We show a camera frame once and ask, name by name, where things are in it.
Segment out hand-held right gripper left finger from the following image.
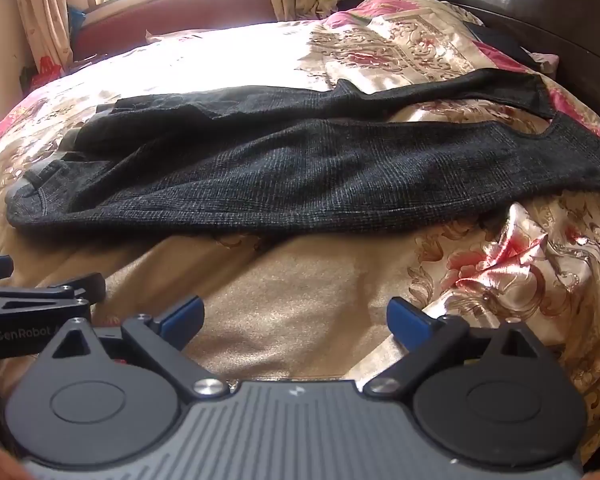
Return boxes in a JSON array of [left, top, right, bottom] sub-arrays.
[[42, 295, 231, 402]]

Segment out dark wooden headboard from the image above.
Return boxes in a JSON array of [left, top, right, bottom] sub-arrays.
[[425, 0, 600, 121]]

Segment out dark grey pants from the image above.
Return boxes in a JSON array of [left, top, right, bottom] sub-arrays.
[[5, 67, 600, 235]]

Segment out dark cloth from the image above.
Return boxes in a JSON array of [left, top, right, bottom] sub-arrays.
[[469, 23, 537, 67]]

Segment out red cloth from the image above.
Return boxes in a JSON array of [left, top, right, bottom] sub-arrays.
[[30, 55, 64, 87]]

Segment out maroon bed headboard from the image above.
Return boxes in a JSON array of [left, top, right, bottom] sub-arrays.
[[72, 0, 281, 63]]

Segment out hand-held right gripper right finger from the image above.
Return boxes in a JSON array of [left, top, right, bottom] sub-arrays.
[[362, 297, 546, 395]]

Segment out floral satin blanket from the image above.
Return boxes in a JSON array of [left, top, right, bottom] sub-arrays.
[[0, 0, 600, 461]]

